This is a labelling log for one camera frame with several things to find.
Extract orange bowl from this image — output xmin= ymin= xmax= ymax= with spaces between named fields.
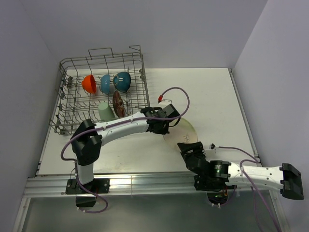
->
xmin=82 ymin=75 xmax=97 ymax=94

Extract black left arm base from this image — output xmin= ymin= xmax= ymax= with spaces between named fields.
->
xmin=65 ymin=178 xmax=110 ymax=208

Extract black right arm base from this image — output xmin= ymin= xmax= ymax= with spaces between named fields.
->
xmin=194 ymin=175 xmax=237 ymax=192

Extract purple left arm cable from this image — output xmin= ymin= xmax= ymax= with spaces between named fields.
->
xmin=60 ymin=87 xmax=190 ymax=194

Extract light blue bowl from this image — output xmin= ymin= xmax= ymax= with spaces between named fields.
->
xmin=100 ymin=74 xmax=111 ymax=94

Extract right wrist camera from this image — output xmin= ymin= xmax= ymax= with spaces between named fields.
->
xmin=202 ymin=143 xmax=220 ymax=157

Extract dark blue bowl beige inside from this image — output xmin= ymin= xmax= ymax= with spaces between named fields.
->
xmin=113 ymin=72 xmax=131 ymax=92

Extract green cup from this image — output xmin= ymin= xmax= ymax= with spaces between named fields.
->
xmin=98 ymin=102 xmax=116 ymax=121

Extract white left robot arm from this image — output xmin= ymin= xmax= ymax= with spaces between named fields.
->
xmin=71 ymin=104 xmax=180 ymax=193

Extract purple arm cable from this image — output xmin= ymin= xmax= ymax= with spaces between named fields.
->
xmin=218 ymin=145 xmax=282 ymax=232
xmin=60 ymin=87 xmax=190 ymax=194

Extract beige round plate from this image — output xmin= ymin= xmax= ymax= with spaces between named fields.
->
xmin=163 ymin=118 xmax=198 ymax=151

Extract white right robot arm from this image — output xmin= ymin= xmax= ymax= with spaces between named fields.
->
xmin=177 ymin=142 xmax=304 ymax=200

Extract red floral plate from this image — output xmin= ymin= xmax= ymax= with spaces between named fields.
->
xmin=112 ymin=91 xmax=125 ymax=118

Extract grey wire dish rack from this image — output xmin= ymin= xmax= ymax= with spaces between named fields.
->
xmin=49 ymin=45 xmax=150 ymax=135

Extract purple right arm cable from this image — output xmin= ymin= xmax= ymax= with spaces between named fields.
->
xmin=218 ymin=145 xmax=282 ymax=232

